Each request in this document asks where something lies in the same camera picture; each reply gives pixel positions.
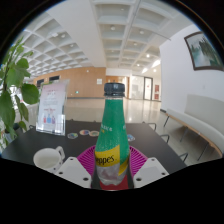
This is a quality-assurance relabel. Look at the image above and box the long white bench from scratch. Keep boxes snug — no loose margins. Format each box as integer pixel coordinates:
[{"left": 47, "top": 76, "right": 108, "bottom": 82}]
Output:
[{"left": 163, "top": 94, "right": 224, "bottom": 162}]

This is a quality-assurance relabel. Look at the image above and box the clear acrylic sign stand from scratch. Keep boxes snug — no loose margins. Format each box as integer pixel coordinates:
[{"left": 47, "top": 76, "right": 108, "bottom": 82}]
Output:
[{"left": 35, "top": 79, "right": 70, "bottom": 137}]

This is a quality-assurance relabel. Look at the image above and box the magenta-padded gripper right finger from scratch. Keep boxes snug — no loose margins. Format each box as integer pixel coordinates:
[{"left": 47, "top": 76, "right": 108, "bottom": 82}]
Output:
[{"left": 128, "top": 145, "right": 170, "bottom": 188}]

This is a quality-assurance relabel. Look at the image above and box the green plastic drink bottle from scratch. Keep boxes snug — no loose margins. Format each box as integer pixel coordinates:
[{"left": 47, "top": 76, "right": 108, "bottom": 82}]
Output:
[{"left": 94, "top": 82, "right": 131, "bottom": 186}]

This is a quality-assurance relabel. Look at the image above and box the group of ceiling lights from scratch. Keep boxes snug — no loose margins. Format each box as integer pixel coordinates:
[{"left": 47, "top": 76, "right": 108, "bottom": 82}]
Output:
[{"left": 49, "top": 24, "right": 161, "bottom": 73}]

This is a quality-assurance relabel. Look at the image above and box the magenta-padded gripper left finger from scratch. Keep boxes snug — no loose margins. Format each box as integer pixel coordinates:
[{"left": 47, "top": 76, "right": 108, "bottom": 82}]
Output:
[{"left": 54, "top": 144, "right": 98, "bottom": 189}]

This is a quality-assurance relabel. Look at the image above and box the black-framed glass door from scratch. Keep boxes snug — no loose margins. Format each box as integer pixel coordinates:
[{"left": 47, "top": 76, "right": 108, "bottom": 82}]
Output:
[{"left": 143, "top": 76, "right": 154, "bottom": 101}]

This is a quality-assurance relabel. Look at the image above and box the framed landscape painting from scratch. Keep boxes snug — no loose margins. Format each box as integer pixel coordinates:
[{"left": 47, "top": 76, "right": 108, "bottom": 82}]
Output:
[{"left": 183, "top": 31, "right": 224, "bottom": 72}]

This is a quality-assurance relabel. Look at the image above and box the white dotted mug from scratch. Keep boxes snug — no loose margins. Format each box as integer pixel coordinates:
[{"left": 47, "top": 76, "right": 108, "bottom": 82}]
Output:
[{"left": 32, "top": 145, "right": 66, "bottom": 174}]

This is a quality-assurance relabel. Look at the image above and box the black metal chair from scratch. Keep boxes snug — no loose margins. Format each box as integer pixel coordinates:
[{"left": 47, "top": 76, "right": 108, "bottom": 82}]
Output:
[
  {"left": 178, "top": 152, "right": 190, "bottom": 163},
  {"left": 159, "top": 133, "right": 171, "bottom": 144},
  {"left": 143, "top": 121, "right": 158, "bottom": 132}
]

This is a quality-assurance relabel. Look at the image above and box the green leafy potted plant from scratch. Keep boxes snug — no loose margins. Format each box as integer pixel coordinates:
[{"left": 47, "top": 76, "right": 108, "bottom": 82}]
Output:
[{"left": 0, "top": 36, "right": 41, "bottom": 151}]

